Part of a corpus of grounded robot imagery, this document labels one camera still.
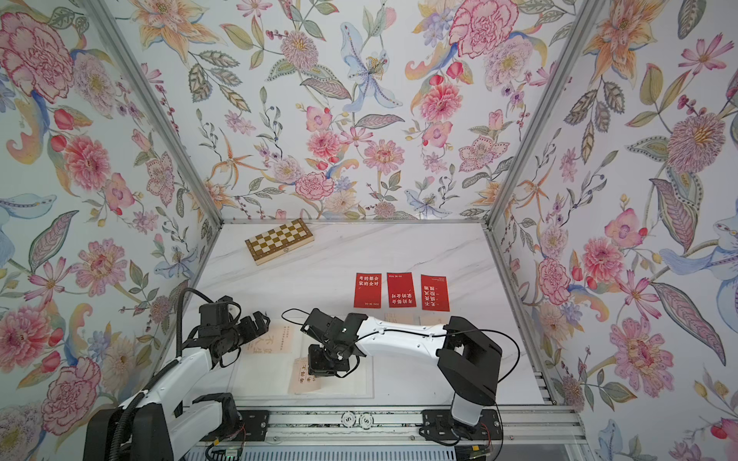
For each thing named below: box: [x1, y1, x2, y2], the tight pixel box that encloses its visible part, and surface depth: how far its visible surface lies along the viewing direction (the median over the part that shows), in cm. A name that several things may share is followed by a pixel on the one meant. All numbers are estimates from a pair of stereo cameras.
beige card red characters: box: [287, 357, 321, 394], surface depth 81 cm
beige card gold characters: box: [245, 324, 295, 355], surface depth 89 cm
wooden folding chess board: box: [244, 218, 315, 267], surface depth 113 cm
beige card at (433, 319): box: [419, 314, 449, 326], surface depth 97 cm
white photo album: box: [231, 318, 375, 399], surface depth 83 cm
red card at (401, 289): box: [386, 271, 418, 309], surface depth 103 cm
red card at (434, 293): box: [420, 268, 451, 313], surface depth 103 cm
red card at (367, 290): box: [353, 272, 382, 309], surface depth 103 cm
